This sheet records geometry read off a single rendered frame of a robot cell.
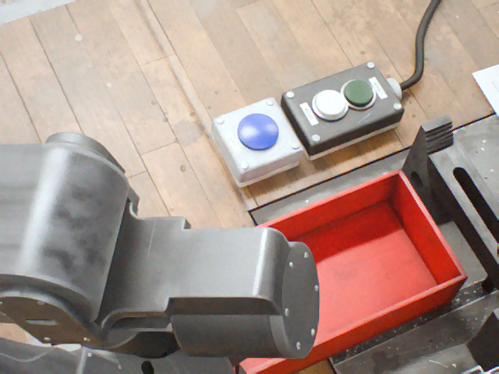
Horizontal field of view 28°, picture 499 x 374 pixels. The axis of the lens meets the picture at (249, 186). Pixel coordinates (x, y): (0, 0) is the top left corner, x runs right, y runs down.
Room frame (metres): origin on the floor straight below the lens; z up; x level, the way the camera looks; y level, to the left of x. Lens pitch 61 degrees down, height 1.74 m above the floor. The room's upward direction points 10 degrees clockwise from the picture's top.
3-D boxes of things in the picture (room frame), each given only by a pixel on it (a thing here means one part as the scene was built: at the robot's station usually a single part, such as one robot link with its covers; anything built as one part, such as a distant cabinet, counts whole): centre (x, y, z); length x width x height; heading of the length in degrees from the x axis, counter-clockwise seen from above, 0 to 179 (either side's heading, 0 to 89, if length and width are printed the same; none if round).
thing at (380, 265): (0.35, -0.06, 0.93); 0.25 x 0.12 x 0.06; 124
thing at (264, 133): (0.50, 0.00, 0.93); 0.04 x 0.04 x 0.02
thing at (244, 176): (0.50, 0.00, 0.90); 0.07 x 0.07 x 0.06; 34
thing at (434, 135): (0.49, -0.17, 0.95); 0.06 x 0.03 x 0.09; 34
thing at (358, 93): (0.57, -0.09, 0.93); 0.03 x 0.03 x 0.02
